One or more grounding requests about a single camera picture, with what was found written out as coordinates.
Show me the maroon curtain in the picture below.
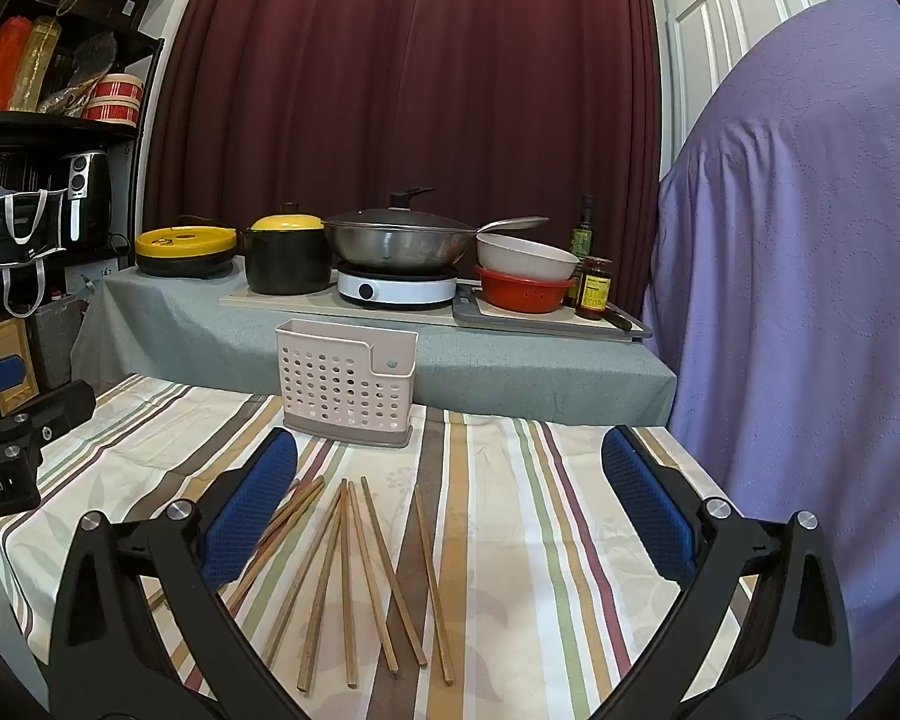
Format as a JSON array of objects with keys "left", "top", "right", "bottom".
[{"left": 144, "top": 0, "right": 665, "bottom": 316}]

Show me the red colander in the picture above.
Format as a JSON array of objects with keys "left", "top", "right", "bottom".
[{"left": 474, "top": 266, "right": 578, "bottom": 314}]

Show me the striped tablecloth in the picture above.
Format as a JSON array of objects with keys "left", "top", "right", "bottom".
[{"left": 0, "top": 373, "right": 766, "bottom": 720}]

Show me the grey storage bin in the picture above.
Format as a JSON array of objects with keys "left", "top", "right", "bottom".
[{"left": 30, "top": 296, "right": 87, "bottom": 391}]

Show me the pink perforated utensil holder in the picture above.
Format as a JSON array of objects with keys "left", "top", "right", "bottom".
[{"left": 276, "top": 319, "right": 419, "bottom": 449}]

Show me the black white tote bag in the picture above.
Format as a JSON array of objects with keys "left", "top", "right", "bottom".
[{"left": 0, "top": 180, "right": 68, "bottom": 316}]

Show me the dark oil bottle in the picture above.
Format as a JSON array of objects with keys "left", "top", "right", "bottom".
[{"left": 566, "top": 195, "right": 598, "bottom": 308}]

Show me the black silver air fryer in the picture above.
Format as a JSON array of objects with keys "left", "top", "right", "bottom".
[{"left": 60, "top": 151, "right": 113, "bottom": 247}]

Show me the yellow packet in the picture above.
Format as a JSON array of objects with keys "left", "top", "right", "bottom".
[{"left": 11, "top": 15, "right": 62, "bottom": 112}]

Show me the orange bag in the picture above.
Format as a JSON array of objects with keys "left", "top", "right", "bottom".
[{"left": 0, "top": 15, "right": 31, "bottom": 112}]

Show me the pile of wooden chopsticks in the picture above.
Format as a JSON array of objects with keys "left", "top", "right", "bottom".
[{"left": 146, "top": 474, "right": 457, "bottom": 693}]

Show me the purple cloth cover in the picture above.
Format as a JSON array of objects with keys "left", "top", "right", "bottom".
[{"left": 641, "top": 0, "right": 900, "bottom": 608}]

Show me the clear plastic bag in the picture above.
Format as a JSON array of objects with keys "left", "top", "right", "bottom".
[{"left": 37, "top": 30, "right": 121, "bottom": 117}]

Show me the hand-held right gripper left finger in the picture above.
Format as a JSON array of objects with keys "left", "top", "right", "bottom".
[{"left": 49, "top": 427, "right": 308, "bottom": 720}]

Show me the white induction cooker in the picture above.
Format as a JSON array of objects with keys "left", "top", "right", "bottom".
[{"left": 336, "top": 264, "right": 460, "bottom": 310}]

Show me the silver wok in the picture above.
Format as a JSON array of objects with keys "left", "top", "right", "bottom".
[{"left": 321, "top": 216, "right": 552, "bottom": 276}]

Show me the wooden board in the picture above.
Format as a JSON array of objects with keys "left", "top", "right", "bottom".
[{"left": 0, "top": 315, "right": 42, "bottom": 413}]

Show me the black shelf unit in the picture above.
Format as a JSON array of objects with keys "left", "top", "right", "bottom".
[{"left": 0, "top": 0, "right": 166, "bottom": 421}]

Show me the yellow lidded electric pan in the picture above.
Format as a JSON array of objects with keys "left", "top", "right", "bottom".
[{"left": 135, "top": 216, "right": 239, "bottom": 280}]

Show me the sauce jar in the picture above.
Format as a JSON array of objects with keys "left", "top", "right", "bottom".
[{"left": 576, "top": 256, "right": 614, "bottom": 320}]

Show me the red striped round box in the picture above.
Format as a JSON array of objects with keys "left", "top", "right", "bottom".
[
  {"left": 82, "top": 94, "right": 142, "bottom": 125},
  {"left": 94, "top": 73, "right": 146, "bottom": 102}
]

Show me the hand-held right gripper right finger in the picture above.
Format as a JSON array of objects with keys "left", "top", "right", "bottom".
[{"left": 592, "top": 424, "right": 854, "bottom": 720}]

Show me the white door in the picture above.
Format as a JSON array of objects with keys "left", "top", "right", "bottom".
[{"left": 664, "top": 0, "right": 811, "bottom": 143}]

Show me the black pot with yellow lid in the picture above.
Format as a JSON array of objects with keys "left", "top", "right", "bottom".
[{"left": 242, "top": 202, "right": 335, "bottom": 296}]

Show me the white bowl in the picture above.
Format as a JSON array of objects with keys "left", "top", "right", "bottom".
[{"left": 475, "top": 232, "right": 580, "bottom": 282}]

